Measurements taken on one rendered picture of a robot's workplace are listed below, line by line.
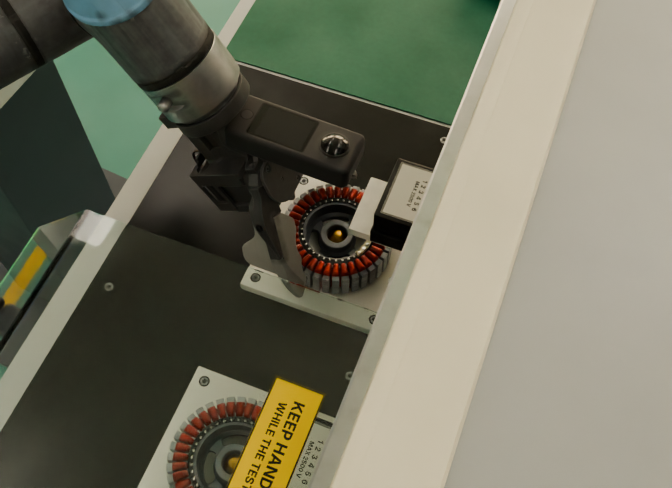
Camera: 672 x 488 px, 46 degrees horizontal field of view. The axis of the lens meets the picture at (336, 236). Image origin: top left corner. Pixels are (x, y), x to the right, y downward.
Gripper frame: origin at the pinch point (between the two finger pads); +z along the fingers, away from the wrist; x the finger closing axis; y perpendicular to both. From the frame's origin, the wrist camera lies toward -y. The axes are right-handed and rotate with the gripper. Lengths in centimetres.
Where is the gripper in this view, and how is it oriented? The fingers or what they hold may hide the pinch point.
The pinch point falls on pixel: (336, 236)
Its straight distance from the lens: 78.5
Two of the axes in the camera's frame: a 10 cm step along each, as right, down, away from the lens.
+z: 4.7, 5.9, 6.6
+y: -8.1, -0.2, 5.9
